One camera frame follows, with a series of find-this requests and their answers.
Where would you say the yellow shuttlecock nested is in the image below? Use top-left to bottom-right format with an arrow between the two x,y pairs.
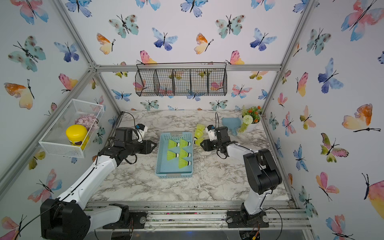
195,138 -> 204,146

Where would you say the yellow shuttlecock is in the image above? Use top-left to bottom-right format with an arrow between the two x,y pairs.
168,140 -> 180,149
180,139 -> 191,148
179,149 -> 192,159
178,158 -> 192,169
194,124 -> 206,140
167,151 -> 179,161

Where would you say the light blue plastic storage basket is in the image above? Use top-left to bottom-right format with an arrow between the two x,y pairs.
155,132 -> 194,178

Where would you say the yellow shuttlecock bottom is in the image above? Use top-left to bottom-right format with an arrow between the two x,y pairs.
180,139 -> 191,148

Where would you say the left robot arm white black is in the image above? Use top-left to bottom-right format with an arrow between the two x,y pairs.
40,124 -> 157,240

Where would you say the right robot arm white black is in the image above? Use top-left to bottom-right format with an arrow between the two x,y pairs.
200,125 -> 282,228

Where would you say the light blue plastic scoop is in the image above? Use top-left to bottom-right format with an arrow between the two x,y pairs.
222,118 -> 242,136

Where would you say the artificial plant in white pot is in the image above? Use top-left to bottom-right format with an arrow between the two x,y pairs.
239,106 -> 263,133

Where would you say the pink round item in basket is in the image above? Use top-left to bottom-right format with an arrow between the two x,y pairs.
75,114 -> 99,131

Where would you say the yellow lidded jar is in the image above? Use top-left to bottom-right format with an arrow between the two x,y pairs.
66,125 -> 89,150

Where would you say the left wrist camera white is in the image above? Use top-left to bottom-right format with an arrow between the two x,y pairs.
135,124 -> 148,142

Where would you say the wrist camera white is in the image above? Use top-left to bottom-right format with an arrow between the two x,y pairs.
206,125 -> 217,141
135,124 -> 148,142

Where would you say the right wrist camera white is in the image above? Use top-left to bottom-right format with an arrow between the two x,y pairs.
206,125 -> 217,141

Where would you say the white mesh wall basket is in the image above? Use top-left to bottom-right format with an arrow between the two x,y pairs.
39,99 -> 105,158

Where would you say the black wire wall basket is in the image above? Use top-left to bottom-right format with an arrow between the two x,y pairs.
134,62 -> 228,99

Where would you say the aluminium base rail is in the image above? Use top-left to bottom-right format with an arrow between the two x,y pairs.
58,200 -> 313,233

